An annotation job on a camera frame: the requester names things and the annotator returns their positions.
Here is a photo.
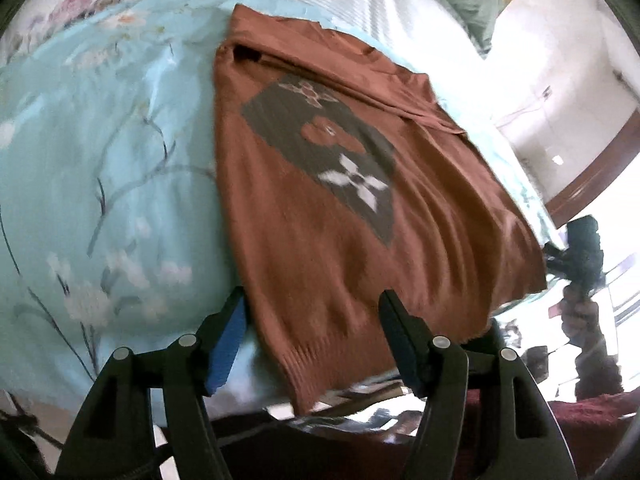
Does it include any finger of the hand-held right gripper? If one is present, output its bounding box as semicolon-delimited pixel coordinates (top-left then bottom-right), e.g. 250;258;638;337
542;241;572;277

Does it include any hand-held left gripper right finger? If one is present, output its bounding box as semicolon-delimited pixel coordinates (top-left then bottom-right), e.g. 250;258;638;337
377;289;577;480

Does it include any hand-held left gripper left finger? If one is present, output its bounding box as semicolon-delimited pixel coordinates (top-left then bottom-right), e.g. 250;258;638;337
54;286;249;480

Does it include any brown knit sweater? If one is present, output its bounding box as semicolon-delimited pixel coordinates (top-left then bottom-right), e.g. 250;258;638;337
212;3;549;417

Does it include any person's right hand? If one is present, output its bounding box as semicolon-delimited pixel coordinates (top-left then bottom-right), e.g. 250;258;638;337
559;284;603;343

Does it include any dark red cloth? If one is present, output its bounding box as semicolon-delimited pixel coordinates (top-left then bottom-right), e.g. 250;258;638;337
207;392;633;480

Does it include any light blue floral bedsheet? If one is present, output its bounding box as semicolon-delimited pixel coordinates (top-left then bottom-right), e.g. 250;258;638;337
0;0;563;428

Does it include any brown wooden frame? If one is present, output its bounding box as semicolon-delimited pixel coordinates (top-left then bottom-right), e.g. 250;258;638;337
544;109;640;227

